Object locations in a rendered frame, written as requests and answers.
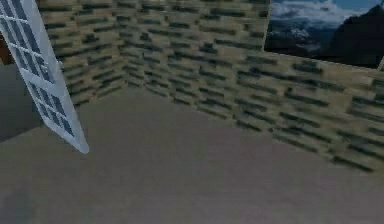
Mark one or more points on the white glazed room door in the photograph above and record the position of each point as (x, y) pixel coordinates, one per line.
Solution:
(43, 76)

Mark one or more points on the framed mountain landscape picture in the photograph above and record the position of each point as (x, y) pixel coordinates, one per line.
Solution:
(320, 30)

